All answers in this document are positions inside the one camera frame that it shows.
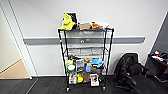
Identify small tan item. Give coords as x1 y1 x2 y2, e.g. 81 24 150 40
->
84 58 92 65

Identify grey framed book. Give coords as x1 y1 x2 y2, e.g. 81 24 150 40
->
75 58 86 72

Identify blue cloth bag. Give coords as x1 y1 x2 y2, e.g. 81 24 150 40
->
89 58 105 68

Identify brown cardboard box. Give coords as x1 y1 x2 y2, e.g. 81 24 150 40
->
78 22 92 31

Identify orange plush toy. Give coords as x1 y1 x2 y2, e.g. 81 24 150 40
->
90 21 104 30

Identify small brown box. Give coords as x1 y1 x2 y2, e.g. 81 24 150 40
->
90 66 101 74

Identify yellow plush toy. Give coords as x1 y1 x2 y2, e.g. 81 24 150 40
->
60 13 77 32

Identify tall brown box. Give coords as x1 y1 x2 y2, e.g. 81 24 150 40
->
82 72 92 83

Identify flat white box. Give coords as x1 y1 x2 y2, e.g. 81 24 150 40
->
99 22 111 30

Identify small yellow toy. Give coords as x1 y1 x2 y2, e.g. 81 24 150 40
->
76 73 84 84

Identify black box with white print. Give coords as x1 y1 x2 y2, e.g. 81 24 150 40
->
66 12 79 30

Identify red and white box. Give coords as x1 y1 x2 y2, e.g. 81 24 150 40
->
68 73 78 85

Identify white box with red print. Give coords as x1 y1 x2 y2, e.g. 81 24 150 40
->
89 73 100 87

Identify black office chair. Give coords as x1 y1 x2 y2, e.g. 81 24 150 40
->
114 52 152 94

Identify dark desk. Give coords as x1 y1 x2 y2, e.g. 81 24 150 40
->
145 49 168 83

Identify white wall outlet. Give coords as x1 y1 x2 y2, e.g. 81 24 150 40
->
79 39 86 44
85 37 91 43

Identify black wire shelf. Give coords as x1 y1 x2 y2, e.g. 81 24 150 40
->
57 26 115 93

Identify long grey wall band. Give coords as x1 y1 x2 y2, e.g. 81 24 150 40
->
23 35 147 46

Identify white door frame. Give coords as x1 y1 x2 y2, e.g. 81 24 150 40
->
0 0 38 79

